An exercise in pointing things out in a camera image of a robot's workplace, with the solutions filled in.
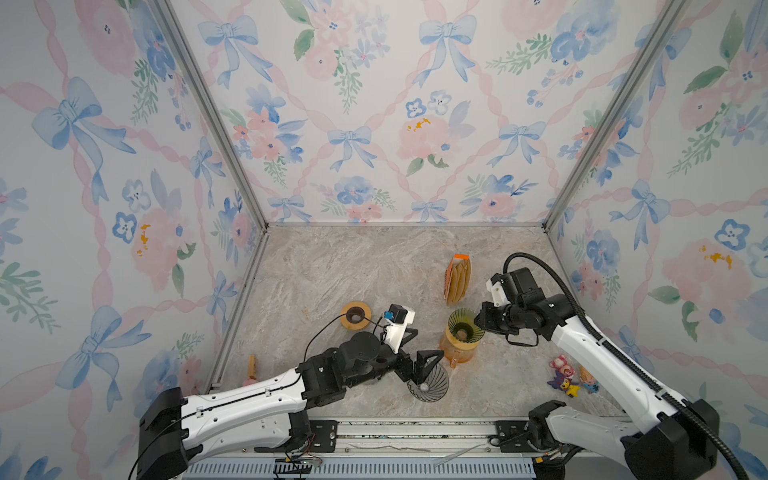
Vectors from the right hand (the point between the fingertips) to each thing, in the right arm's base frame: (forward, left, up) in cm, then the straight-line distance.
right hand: (475, 318), depth 80 cm
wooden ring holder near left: (+7, +34, -13) cm, 37 cm away
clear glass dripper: (-15, +11, -11) cm, 21 cm away
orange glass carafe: (-6, +5, -7) cm, 11 cm away
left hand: (-11, +13, +10) cm, 20 cm away
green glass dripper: (0, +2, -5) cm, 6 cm away
